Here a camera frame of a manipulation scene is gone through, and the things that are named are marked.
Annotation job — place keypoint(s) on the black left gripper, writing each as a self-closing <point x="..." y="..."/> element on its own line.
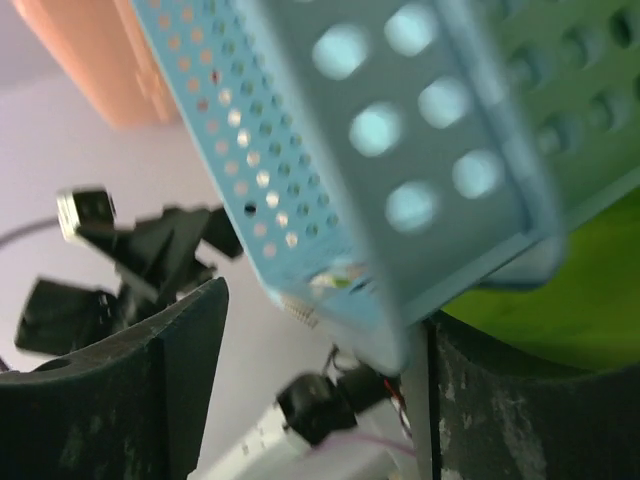
<point x="132" y="406"/>

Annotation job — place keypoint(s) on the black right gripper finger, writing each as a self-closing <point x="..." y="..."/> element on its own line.
<point x="500" y="413"/>

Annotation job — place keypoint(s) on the large blue perforated basket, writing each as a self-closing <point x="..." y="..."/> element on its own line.
<point x="369" y="154"/>

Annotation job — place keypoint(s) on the small blue perforated basket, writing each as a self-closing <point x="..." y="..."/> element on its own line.
<point x="556" y="98"/>

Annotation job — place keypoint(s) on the green plastic tray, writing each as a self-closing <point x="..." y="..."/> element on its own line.
<point x="587" y="316"/>

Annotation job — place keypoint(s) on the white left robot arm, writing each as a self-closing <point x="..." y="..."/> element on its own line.
<point x="320" y="415"/>

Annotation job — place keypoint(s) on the orange plastic toolbox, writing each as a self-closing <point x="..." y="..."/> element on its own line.
<point x="101" y="47"/>

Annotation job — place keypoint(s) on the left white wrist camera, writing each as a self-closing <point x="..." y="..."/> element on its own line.
<point x="81" y="207"/>

